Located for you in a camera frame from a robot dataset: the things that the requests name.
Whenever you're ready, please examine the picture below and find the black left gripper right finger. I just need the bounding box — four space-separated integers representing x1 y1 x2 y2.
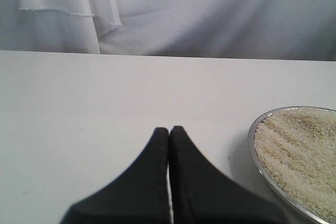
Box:
169 126 289 223

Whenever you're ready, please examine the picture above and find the white backdrop cloth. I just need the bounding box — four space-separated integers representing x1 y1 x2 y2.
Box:
1 0 335 61

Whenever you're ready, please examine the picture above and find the round metal rice plate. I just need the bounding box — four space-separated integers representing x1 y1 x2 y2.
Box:
248 106 335 223

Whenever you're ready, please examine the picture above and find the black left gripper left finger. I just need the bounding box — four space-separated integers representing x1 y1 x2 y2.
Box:
61 127 171 223

